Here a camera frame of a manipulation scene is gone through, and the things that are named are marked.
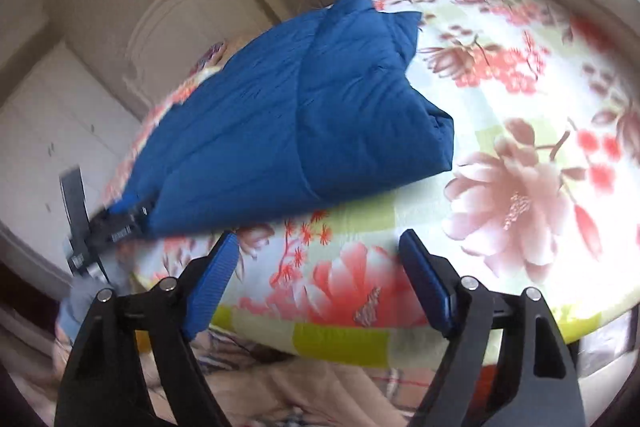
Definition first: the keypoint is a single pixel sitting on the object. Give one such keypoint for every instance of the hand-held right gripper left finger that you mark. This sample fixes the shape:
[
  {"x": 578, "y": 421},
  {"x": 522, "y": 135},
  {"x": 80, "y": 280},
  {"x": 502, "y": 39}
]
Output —
[{"x": 212, "y": 282}]

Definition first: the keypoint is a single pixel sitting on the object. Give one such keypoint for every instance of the white wooden headboard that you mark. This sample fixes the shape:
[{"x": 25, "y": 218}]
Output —
[{"x": 175, "y": 32}]

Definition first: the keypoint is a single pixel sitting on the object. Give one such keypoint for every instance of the blue down jacket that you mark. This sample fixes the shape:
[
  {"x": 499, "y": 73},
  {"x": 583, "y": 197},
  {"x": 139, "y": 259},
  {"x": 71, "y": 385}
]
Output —
[{"x": 290, "y": 117}]

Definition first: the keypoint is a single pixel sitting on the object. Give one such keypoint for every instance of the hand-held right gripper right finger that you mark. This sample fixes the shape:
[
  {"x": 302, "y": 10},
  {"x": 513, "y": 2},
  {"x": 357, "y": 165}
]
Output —
[{"x": 425, "y": 277}]

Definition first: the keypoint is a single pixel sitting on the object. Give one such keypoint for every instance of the yellow patterned pillow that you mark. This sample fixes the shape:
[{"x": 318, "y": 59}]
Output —
[{"x": 212, "y": 57}]

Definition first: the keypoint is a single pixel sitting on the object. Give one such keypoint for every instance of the white wardrobe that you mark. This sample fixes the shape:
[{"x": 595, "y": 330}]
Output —
[{"x": 55, "y": 122}]

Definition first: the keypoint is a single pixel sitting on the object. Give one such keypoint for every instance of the floral bed sheet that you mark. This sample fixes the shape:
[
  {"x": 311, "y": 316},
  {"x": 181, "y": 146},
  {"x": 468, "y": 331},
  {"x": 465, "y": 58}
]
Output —
[{"x": 525, "y": 107}]

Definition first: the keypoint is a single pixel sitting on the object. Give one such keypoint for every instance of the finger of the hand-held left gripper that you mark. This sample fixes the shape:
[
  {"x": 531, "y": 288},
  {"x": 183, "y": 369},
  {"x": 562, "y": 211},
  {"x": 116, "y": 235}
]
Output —
[{"x": 125, "y": 222}]

